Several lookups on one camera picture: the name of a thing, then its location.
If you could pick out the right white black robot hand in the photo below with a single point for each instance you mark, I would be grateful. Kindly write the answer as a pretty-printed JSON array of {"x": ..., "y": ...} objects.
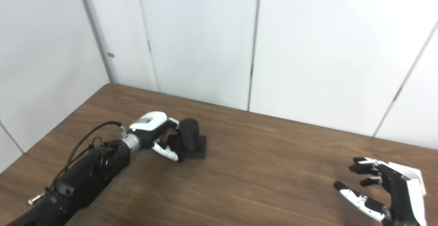
[{"x": 397, "y": 191}]

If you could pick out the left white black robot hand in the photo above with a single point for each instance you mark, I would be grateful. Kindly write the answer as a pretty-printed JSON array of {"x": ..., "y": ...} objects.
[{"x": 150, "y": 121}]

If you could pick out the white square piece with hole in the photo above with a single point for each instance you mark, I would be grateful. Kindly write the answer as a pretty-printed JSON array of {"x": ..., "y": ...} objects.
[{"x": 421, "y": 179}]

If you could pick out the black peg with square base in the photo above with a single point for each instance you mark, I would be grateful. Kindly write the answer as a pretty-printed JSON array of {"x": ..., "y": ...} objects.
[{"x": 190, "y": 137}]

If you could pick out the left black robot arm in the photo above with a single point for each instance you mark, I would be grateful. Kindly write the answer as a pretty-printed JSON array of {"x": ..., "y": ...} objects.
[{"x": 85, "y": 174}]

